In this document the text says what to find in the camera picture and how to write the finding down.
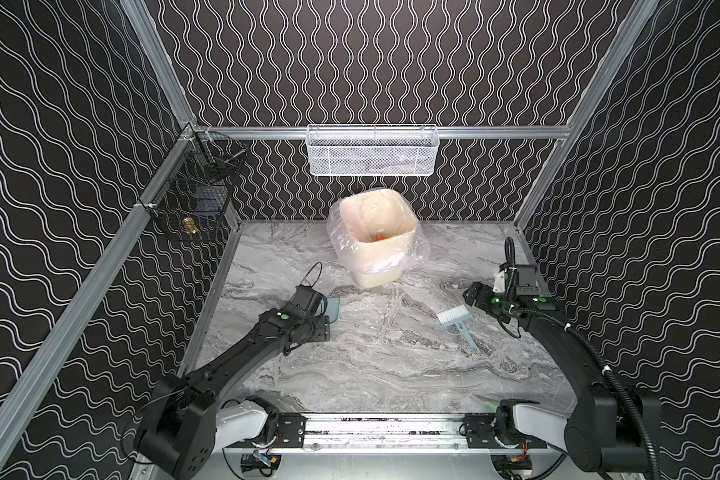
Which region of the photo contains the clear plastic bin liner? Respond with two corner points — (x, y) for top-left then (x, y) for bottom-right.
(327, 188), (433, 275)

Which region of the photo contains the cream plastic waste bin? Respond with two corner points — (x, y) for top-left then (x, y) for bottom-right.
(339, 188), (420, 288)

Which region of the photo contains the brass object in basket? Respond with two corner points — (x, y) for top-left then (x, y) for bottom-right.
(181, 217), (199, 235)

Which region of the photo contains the black wire side basket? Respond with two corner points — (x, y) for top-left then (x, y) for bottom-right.
(147, 131), (249, 244)

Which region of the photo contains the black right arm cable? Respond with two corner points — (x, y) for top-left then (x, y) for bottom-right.
(503, 236), (662, 480)

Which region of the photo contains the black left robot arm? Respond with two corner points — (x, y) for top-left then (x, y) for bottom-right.
(132, 285), (330, 479)

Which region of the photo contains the white wire wall basket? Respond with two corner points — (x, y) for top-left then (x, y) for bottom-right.
(305, 124), (440, 177)

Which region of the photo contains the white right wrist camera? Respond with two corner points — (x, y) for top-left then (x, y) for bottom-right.
(493, 267), (512, 295)

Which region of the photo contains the pale green hand brush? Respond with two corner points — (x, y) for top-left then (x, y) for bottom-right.
(436, 305), (479, 352)

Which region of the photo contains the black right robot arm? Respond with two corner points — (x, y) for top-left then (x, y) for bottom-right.
(463, 282), (662, 479)

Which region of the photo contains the pale green dustpan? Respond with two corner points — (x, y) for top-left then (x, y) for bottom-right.
(324, 297), (341, 324)

